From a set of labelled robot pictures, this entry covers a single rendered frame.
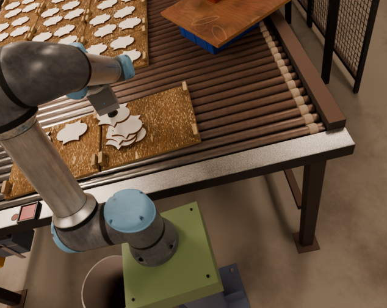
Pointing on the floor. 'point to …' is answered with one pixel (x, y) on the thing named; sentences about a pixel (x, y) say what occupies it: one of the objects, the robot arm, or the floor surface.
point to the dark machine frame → (325, 35)
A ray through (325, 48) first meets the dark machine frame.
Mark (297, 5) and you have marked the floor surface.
